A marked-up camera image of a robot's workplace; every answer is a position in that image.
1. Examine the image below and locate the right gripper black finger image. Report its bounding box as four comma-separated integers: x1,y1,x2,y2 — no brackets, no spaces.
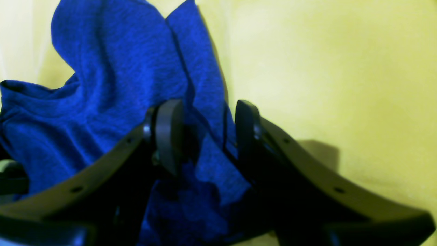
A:
1,100,184,246
235,100,436,246
0,159,29,195

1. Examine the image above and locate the dark blue long-sleeve shirt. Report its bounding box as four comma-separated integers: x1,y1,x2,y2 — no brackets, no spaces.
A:
1,0,271,246

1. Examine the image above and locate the yellow table cloth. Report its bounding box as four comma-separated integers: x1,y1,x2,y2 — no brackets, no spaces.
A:
1,0,436,219

